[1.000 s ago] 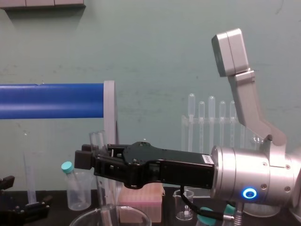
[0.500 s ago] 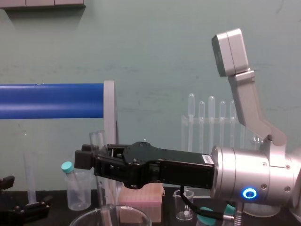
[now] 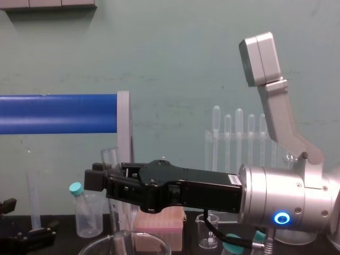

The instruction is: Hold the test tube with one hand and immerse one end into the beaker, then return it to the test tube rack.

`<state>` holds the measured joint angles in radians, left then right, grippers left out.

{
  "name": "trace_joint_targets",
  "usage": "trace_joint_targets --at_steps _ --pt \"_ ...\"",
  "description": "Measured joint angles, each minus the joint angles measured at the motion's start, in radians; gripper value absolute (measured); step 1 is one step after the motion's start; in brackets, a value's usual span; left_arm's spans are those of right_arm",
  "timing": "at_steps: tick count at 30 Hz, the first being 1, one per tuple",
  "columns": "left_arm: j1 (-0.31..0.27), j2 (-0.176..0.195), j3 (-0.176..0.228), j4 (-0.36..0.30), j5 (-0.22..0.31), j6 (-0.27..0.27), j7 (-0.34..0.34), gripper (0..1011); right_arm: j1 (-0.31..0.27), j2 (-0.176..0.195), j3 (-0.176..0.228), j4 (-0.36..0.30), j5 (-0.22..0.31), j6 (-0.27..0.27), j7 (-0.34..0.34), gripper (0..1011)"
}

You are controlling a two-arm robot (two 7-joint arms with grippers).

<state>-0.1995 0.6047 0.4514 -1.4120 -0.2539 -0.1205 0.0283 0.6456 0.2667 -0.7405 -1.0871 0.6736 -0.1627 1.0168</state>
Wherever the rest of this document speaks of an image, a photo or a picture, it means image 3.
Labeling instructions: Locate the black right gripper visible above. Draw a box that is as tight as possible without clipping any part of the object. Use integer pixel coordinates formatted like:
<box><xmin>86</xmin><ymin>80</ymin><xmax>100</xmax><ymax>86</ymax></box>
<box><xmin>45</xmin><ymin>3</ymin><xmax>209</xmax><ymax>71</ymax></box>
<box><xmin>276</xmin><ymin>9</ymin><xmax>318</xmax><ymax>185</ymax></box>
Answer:
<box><xmin>84</xmin><ymin>159</ymin><xmax>243</xmax><ymax>214</ymax></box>

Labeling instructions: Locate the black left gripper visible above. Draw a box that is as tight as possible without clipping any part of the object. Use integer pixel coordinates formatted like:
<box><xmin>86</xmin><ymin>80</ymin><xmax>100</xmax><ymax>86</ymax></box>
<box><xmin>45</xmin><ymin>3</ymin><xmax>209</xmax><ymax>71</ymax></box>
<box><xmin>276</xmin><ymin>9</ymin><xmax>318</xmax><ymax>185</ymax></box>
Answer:
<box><xmin>0</xmin><ymin>197</ymin><xmax>60</xmax><ymax>255</ymax></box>

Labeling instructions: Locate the clear glass test tube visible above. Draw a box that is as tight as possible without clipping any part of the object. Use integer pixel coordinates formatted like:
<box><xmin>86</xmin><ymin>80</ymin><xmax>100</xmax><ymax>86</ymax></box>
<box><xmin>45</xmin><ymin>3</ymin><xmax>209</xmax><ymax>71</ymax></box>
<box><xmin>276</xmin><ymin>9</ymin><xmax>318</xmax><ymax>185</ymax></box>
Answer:
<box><xmin>100</xmin><ymin>147</ymin><xmax>129</xmax><ymax>255</ymax></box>

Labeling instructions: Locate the teal capped centrifuge tube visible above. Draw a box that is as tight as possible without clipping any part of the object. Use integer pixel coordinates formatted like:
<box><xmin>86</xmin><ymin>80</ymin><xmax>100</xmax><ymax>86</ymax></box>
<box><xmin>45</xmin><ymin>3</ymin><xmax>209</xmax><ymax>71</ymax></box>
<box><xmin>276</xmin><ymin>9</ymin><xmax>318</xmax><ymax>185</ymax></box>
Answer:
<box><xmin>222</xmin><ymin>233</ymin><xmax>247</xmax><ymax>255</ymax></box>
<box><xmin>253</xmin><ymin>230</ymin><xmax>267</xmax><ymax>243</ymax></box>
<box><xmin>69</xmin><ymin>181</ymin><xmax>94</xmax><ymax>232</ymax></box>

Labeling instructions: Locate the large clear glass beaker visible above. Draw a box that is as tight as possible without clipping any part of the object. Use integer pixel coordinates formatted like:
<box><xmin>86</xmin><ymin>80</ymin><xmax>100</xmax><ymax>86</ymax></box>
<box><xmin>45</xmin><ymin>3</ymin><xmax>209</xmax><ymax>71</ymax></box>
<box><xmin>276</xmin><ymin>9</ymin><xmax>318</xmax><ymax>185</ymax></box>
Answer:
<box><xmin>78</xmin><ymin>230</ymin><xmax>172</xmax><ymax>255</ymax></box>

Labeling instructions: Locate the clear acrylic pipette rack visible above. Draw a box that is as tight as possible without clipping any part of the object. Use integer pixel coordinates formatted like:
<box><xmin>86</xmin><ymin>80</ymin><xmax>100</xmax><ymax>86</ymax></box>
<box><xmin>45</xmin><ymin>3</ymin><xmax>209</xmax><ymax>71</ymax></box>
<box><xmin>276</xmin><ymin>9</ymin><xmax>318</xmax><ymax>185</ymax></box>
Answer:
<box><xmin>204</xmin><ymin>129</ymin><xmax>277</xmax><ymax>174</ymax></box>

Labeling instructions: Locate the small clear glass beaker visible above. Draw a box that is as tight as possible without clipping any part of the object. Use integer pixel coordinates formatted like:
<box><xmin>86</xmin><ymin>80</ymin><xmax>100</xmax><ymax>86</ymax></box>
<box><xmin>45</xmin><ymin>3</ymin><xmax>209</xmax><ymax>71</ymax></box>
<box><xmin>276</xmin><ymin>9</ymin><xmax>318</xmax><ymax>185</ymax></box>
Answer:
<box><xmin>195</xmin><ymin>213</ymin><xmax>220</xmax><ymax>249</ymax></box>

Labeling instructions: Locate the clear graduated cylinder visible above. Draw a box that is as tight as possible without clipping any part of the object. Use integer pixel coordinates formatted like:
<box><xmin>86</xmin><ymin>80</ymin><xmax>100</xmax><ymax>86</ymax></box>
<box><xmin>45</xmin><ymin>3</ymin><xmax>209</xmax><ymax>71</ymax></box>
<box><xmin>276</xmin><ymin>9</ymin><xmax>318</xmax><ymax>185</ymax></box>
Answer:
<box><xmin>26</xmin><ymin>171</ymin><xmax>43</xmax><ymax>231</ymax></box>

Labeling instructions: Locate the pink pipette tip box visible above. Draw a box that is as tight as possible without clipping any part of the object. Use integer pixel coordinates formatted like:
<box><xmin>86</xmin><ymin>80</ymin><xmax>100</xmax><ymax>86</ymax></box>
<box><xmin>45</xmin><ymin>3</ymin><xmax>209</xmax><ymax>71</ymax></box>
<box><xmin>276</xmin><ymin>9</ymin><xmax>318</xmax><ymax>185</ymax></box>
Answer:
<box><xmin>133</xmin><ymin>206</ymin><xmax>187</xmax><ymax>252</ymax></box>

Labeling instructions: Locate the blue cylinder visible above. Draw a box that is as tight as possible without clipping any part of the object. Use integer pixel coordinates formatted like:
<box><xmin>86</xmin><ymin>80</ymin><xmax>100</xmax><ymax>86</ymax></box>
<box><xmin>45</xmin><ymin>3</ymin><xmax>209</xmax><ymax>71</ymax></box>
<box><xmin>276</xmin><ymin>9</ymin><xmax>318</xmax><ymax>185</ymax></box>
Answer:
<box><xmin>0</xmin><ymin>93</ymin><xmax>118</xmax><ymax>135</ymax></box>

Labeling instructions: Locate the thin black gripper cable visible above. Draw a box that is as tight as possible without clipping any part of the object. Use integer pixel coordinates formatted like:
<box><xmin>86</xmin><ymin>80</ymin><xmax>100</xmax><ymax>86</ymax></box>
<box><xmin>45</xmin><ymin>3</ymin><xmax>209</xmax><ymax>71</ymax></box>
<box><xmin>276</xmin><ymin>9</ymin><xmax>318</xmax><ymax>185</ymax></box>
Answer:
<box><xmin>202</xmin><ymin>209</ymin><xmax>276</xmax><ymax>255</ymax></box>

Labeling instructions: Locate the grey wall cabinet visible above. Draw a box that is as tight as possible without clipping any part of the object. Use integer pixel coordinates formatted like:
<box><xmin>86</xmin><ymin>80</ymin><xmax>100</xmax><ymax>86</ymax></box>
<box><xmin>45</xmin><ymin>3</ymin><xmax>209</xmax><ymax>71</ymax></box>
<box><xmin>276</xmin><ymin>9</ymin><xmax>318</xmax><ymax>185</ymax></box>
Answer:
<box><xmin>0</xmin><ymin>0</ymin><xmax>98</xmax><ymax>12</ymax></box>

